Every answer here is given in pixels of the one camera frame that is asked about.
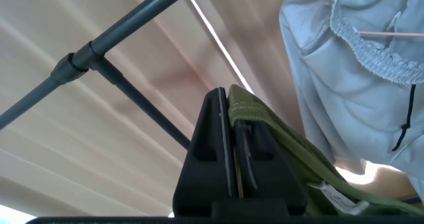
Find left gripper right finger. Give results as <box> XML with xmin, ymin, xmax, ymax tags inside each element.
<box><xmin>233</xmin><ymin>119</ymin><xmax>308</xmax><ymax>217</ymax></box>

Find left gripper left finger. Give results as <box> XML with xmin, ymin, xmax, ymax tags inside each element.
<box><xmin>172</xmin><ymin>86</ymin><xmax>239</xmax><ymax>217</ymax></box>

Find green long-sleeved shirt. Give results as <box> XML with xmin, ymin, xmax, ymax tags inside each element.
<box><xmin>227</xmin><ymin>84</ymin><xmax>424</xmax><ymax>217</ymax></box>

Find pale grey shorts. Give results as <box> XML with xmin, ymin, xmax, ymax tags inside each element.
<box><xmin>279</xmin><ymin>0</ymin><xmax>424</xmax><ymax>201</ymax></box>

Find black clothes rack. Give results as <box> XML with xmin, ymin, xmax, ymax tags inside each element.
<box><xmin>0</xmin><ymin>0</ymin><xmax>423</xmax><ymax>205</ymax></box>

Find beige curtain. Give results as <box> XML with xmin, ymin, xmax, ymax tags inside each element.
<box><xmin>0</xmin><ymin>0</ymin><xmax>335</xmax><ymax>217</ymax></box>

